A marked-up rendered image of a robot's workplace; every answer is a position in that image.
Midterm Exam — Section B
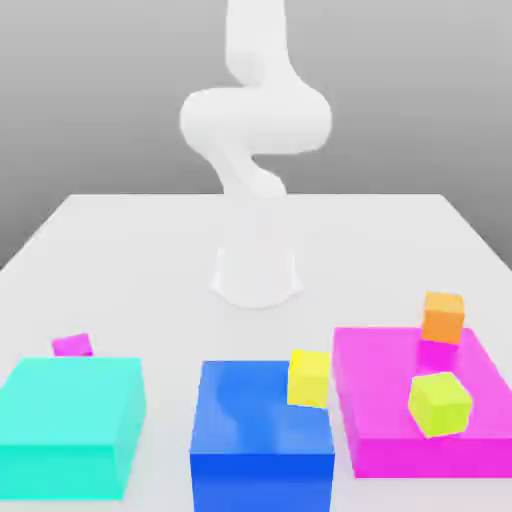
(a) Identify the small yellow cube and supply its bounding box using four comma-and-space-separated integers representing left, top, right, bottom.
286, 349, 331, 410

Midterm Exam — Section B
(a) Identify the small orange cube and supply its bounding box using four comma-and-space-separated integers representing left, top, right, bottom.
421, 291, 466, 346

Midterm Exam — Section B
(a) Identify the small magenta cube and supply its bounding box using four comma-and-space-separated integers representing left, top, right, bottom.
51, 332, 94, 358

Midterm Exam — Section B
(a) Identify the small lime cube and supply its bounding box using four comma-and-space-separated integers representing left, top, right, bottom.
408, 371, 473, 439

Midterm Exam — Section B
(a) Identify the large magenta box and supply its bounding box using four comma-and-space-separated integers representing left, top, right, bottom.
332, 326, 512, 480

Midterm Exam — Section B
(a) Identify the large blue box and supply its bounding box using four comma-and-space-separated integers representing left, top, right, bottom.
189, 360, 336, 512

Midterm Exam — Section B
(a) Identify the large cyan box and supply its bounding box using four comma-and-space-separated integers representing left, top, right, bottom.
0, 356, 148, 502

